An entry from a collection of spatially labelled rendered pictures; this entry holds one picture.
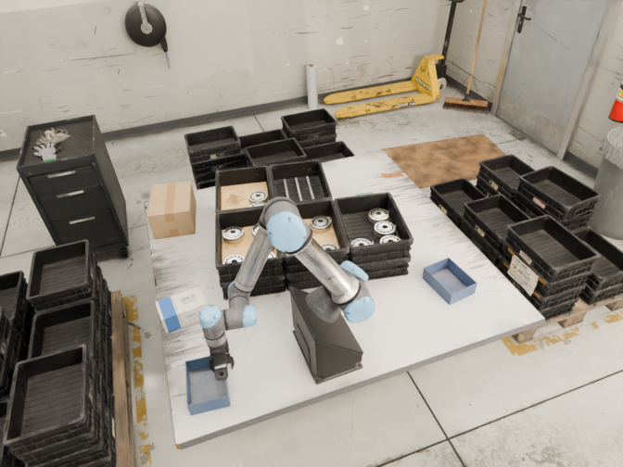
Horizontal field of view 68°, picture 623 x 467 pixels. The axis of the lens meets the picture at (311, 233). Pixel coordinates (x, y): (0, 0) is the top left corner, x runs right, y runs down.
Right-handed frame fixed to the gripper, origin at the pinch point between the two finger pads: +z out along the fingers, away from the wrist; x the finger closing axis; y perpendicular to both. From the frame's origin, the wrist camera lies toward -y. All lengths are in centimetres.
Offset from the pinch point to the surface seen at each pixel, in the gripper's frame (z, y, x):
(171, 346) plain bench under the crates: 5.4, 24.6, 21.0
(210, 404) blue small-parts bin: 1.0, -10.0, 6.5
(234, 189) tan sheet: -8, 116, -18
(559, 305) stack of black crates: 49, 30, -186
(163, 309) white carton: -3.6, 37.9, 22.4
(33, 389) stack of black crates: 27, 35, 86
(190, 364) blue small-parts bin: 0.8, 9.6, 13.0
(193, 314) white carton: 0.0, 35.0, 10.4
